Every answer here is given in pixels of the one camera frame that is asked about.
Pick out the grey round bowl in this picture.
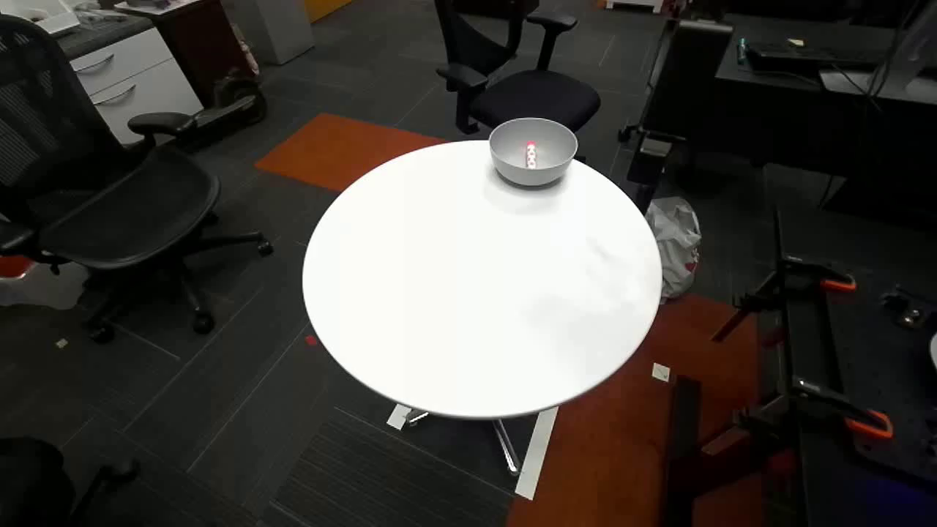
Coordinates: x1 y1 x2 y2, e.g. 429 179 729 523
486 113 580 191

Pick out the black padded office chair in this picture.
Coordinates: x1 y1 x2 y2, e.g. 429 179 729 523
434 0 603 137

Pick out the white table base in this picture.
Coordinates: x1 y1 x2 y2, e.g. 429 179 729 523
384 400 561 503

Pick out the white plastic bag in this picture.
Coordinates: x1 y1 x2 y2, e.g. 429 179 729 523
644 192 704 302

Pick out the black hoverboard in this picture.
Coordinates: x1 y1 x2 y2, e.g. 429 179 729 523
169 77 271 148

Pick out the black mesh office chair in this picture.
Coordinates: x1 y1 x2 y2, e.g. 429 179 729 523
0 12 275 344

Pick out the white drawer cabinet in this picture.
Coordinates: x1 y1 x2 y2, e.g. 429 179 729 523
51 18 205 148

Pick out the black workbench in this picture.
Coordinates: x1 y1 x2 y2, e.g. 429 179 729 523
770 202 937 527

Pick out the black office desk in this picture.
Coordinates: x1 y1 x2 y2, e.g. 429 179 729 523
715 8 937 183

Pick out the black chair with armrest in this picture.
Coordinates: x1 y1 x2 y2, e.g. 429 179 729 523
0 434 142 527

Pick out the orange handled black clamp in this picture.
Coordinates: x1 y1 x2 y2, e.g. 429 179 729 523
731 375 896 456
712 251 860 344

